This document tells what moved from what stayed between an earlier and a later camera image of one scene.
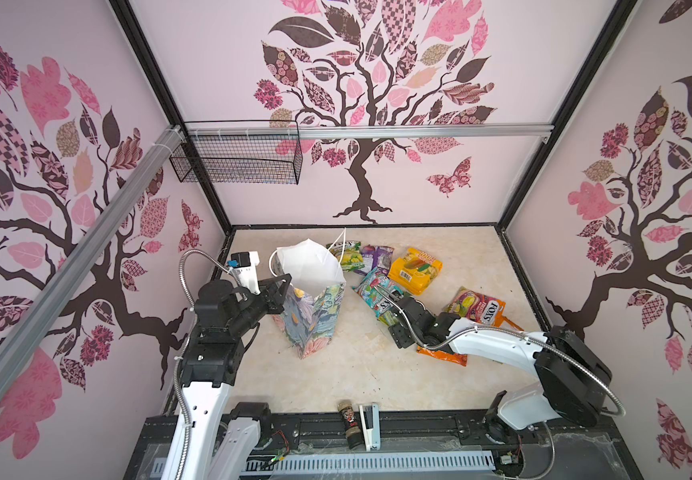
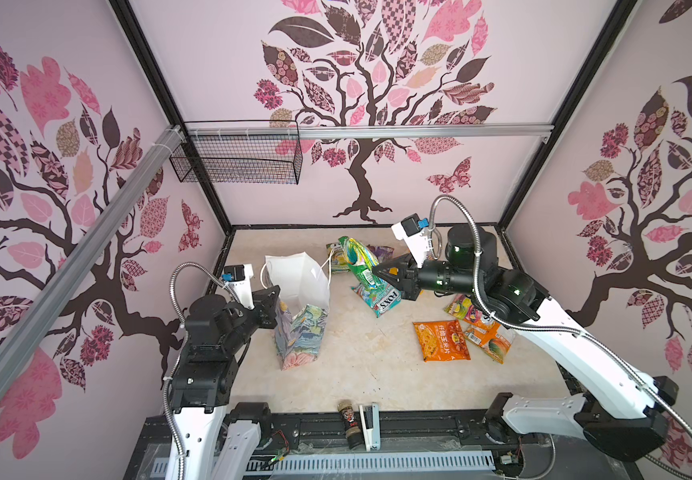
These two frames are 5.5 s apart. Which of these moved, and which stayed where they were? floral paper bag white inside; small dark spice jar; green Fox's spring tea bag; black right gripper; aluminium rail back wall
Moved: black right gripper; green Fox's spring tea bag; floral paper bag white inside
Stayed: small dark spice jar; aluminium rail back wall
